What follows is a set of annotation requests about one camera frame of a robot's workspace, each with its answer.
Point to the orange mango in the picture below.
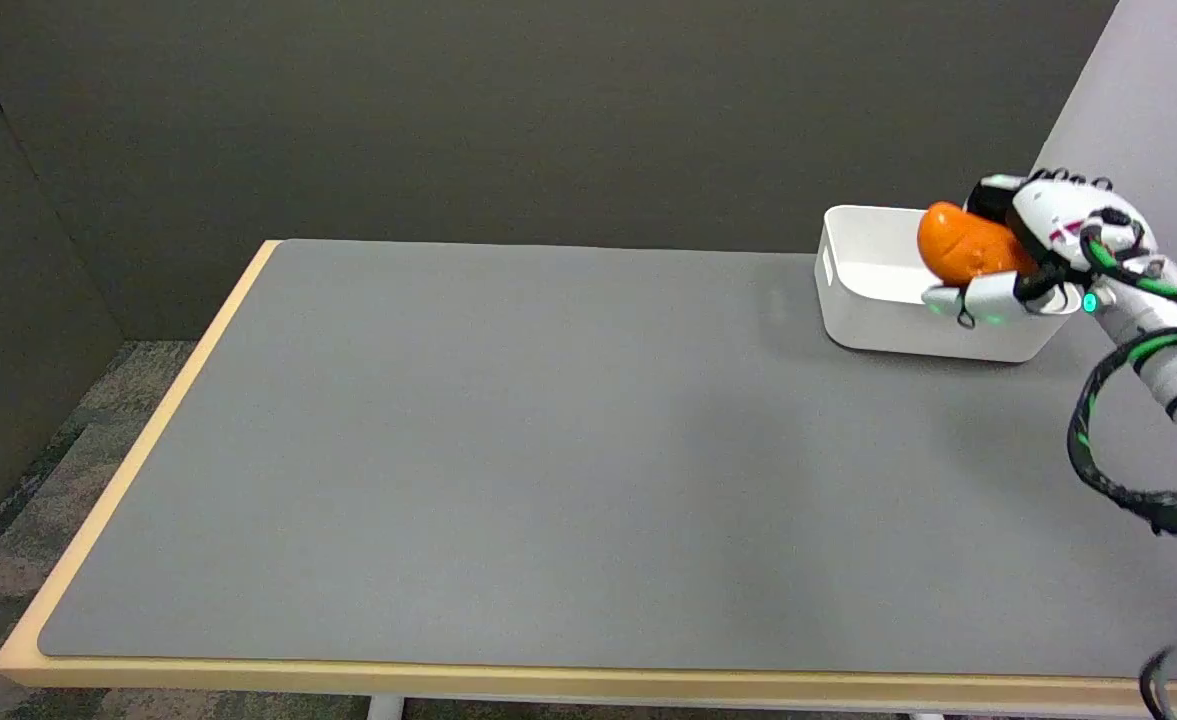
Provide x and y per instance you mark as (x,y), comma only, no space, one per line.
(968,245)

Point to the white plastic box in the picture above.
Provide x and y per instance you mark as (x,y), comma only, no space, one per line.
(878,290)

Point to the grey table mat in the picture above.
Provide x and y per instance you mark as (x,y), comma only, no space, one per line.
(608,450)

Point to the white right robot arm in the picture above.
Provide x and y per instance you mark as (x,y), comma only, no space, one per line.
(1173,340)

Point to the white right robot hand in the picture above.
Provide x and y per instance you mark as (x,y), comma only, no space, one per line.
(1058,215)

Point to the white table leg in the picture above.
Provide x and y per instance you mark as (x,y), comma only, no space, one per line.
(385,707)

